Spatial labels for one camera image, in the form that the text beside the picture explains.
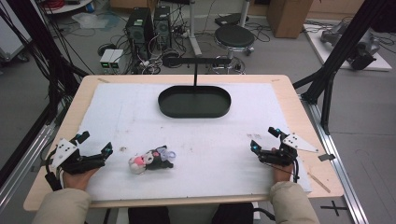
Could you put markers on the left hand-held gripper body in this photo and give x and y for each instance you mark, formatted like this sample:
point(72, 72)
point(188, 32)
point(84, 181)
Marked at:
point(67, 152)

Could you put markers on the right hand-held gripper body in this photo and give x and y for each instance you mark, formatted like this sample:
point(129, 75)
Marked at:
point(281, 155)

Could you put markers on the person's right hand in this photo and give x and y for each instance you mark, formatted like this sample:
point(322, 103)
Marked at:
point(283, 174)

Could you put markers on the person's left hand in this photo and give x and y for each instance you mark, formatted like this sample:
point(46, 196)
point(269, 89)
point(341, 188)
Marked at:
point(79, 180)

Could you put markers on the thin wooden stick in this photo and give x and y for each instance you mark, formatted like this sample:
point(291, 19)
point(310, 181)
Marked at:
point(319, 182)

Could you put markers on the black white pink plush toy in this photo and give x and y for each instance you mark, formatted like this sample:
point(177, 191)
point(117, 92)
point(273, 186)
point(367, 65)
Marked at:
point(152, 160)

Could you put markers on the white foam mat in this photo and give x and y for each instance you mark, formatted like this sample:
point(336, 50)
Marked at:
point(202, 146)

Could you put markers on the person's leg dark trousers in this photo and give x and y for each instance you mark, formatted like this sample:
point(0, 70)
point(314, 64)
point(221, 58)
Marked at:
point(233, 214)
point(149, 216)

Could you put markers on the black oval tray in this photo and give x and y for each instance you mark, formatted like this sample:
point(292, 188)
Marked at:
point(194, 104)

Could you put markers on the black tape cross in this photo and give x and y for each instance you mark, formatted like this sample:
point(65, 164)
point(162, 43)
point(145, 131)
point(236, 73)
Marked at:
point(334, 208)

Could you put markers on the white power supply box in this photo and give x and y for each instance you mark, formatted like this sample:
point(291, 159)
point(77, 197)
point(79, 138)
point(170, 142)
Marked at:
point(116, 59)
point(106, 59)

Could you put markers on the white floor board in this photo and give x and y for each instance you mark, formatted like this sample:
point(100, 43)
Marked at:
point(330, 54)

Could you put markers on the black round stool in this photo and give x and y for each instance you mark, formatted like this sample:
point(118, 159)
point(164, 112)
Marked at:
point(234, 36)

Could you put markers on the clear plastic sheet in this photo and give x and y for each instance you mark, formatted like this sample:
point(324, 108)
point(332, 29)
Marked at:
point(93, 21)

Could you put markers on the brown cardboard box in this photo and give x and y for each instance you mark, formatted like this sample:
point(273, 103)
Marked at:
point(289, 17)

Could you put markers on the black computer tower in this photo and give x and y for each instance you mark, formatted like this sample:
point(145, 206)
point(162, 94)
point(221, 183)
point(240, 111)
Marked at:
point(162, 26)
point(139, 31)

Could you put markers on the white cabinet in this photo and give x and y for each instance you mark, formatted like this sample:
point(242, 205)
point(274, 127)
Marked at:
point(11, 40)

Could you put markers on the grey robot device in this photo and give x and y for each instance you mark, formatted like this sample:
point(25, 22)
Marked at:
point(361, 46)

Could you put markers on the black flat case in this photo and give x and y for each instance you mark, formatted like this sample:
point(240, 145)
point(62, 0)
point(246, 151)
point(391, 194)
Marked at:
point(232, 19)

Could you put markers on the white round table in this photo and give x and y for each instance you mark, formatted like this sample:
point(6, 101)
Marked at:
point(68, 6)

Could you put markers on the white desk leg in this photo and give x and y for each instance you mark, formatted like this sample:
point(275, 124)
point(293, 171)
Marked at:
point(193, 28)

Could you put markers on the aluminium rail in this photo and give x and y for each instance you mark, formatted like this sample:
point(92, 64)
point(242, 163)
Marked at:
point(28, 155)
point(336, 161)

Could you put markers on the black metal frame strut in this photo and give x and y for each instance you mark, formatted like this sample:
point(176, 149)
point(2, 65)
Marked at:
point(40, 46)
point(339, 53)

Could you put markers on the black camera stand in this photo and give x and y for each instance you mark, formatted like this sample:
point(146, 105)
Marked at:
point(196, 61)

